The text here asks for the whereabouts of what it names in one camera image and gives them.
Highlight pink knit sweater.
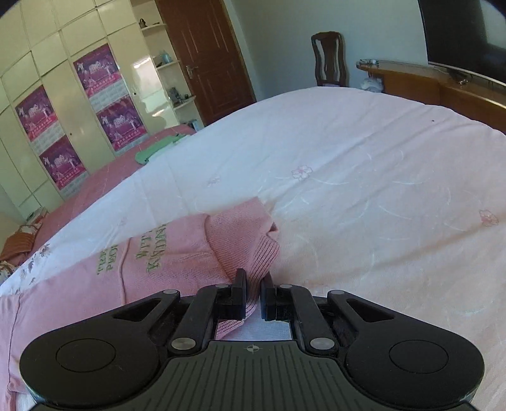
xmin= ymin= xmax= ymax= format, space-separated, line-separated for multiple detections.
xmin=1 ymin=198 xmax=280 ymax=410

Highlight dark wooden chair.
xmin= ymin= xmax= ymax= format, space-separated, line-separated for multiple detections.
xmin=311 ymin=31 xmax=348 ymax=87

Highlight brown wooden door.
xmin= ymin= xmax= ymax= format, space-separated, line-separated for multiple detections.
xmin=157 ymin=0 xmax=256 ymax=125

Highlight white floral quilt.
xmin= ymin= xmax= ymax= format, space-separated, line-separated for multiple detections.
xmin=1 ymin=87 xmax=505 ymax=410

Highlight pink checked bed sheet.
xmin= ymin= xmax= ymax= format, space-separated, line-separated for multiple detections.
xmin=29 ymin=125 xmax=195 ymax=256

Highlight white patterned pillow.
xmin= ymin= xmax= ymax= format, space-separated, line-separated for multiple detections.
xmin=0 ymin=260 xmax=18 ymax=284

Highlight purple calendar poster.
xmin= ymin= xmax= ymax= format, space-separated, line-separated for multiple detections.
xmin=15 ymin=86 xmax=58 ymax=142
xmin=74 ymin=44 xmax=122 ymax=98
xmin=97 ymin=96 xmax=148 ymax=154
xmin=39 ymin=135 xmax=86 ymax=191

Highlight cream wardrobe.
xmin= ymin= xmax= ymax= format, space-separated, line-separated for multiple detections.
xmin=1 ymin=1 xmax=181 ymax=218

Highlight wooden tv cabinet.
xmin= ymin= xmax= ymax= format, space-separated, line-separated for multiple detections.
xmin=356 ymin=61 xmax=506 ymax=132

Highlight black television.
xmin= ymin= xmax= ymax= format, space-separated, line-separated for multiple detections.
xmin=418 ymin=0 xmax=505 ymax=86

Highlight orange striped pillow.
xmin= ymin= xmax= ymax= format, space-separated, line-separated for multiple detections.
xmin=1 ymin=224 xmax=39 ymax=266

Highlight green folded garment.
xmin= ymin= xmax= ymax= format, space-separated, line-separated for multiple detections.
xmin=135 ymin=134 xmax=183 ymax=165

